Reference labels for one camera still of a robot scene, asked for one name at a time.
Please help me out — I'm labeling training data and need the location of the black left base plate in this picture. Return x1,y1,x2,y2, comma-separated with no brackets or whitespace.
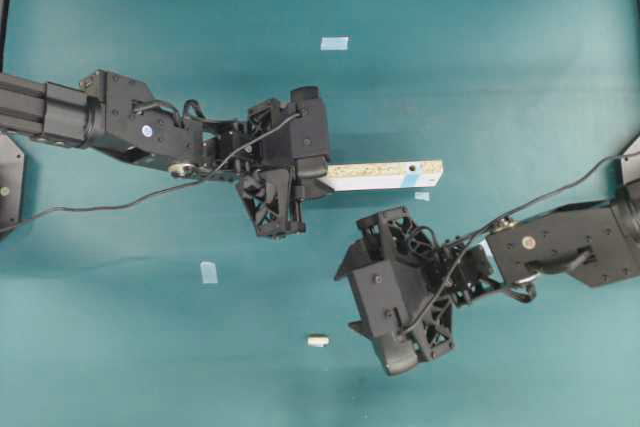
0,134,25,239

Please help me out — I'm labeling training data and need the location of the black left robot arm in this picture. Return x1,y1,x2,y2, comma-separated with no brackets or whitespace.
1,70,333,238

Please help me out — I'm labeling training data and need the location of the blue tape marker top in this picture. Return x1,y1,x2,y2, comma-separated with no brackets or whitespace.
320,36,350,51

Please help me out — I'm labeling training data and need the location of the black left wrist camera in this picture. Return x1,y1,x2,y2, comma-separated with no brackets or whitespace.
260,86,330,166

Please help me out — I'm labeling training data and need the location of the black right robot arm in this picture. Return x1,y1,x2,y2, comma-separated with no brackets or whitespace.
335,182,639,375

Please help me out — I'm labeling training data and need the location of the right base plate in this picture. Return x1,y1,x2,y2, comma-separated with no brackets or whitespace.
620,136,640,185

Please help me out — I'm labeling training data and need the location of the short wooden rod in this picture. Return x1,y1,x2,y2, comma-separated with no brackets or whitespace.
306,334,331,348

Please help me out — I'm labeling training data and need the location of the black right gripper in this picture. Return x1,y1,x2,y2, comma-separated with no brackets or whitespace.
334,207,489,352

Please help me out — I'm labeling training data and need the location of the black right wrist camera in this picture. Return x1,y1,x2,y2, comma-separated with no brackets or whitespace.
346,240,452,376

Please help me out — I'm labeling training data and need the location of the blue tape marker lower-left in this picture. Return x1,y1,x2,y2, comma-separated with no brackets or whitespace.
200,261,219,285

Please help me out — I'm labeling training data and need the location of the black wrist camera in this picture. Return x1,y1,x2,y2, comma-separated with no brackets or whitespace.
346,240,452,376
260,86,330,166

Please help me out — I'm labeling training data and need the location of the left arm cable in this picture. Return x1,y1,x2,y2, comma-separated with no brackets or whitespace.
14,106,304,223

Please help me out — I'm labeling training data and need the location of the wooden particle board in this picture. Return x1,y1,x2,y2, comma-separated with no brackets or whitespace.
319,160,444,192

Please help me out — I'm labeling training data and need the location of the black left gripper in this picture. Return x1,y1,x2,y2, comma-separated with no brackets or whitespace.
234,98,334,238

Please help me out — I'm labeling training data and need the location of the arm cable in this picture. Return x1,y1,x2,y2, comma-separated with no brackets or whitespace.
399,149,640,343
14,106,304,223

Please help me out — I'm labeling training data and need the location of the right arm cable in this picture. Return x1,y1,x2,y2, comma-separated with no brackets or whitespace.
399,149,640,343

